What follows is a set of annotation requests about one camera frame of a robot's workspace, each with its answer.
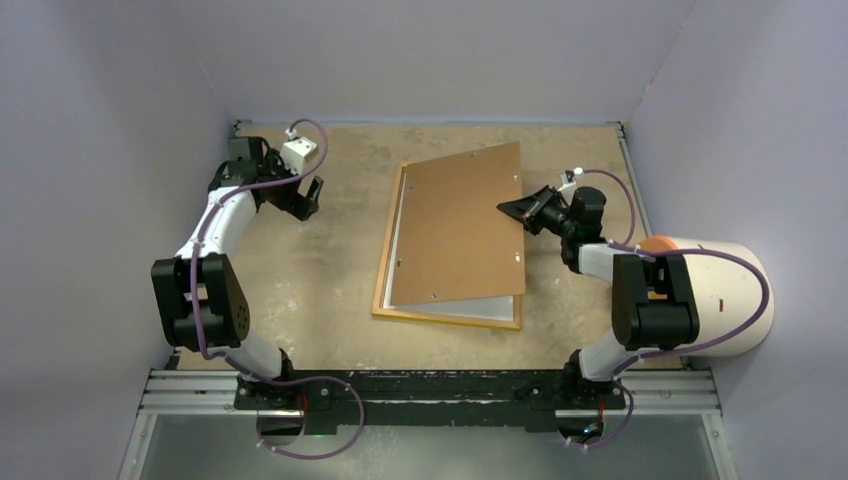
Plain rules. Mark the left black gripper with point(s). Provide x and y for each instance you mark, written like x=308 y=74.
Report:
x=309 y=204

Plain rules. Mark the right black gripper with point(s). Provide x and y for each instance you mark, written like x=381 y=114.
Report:
x=529 y=210

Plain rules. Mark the brown backing board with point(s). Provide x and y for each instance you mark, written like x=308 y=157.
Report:
x=452 y=241

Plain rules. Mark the yellow picture frame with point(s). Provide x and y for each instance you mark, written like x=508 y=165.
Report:
x=399 y=176

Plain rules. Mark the building photo print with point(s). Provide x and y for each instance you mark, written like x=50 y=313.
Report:
x=497 y=313

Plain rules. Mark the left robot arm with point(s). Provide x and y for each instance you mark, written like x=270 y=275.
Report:
x=201 y=304

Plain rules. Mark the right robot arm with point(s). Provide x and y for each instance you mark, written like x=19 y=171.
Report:
x=652 y=301

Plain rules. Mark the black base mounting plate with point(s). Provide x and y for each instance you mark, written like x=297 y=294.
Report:
x=538 y=401

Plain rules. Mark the white cylinder container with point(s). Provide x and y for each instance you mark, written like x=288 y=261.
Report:
x=726 y=294

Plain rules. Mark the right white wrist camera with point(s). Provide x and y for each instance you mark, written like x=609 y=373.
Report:
x=569 y=178

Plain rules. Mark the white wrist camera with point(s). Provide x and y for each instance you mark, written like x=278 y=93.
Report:
x=296 y=153
x=569 y=178

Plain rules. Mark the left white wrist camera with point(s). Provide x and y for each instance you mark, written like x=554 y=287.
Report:
x=296 y=153

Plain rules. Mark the aluminium rail frame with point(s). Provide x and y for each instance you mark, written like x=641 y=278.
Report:
x=310 y=287

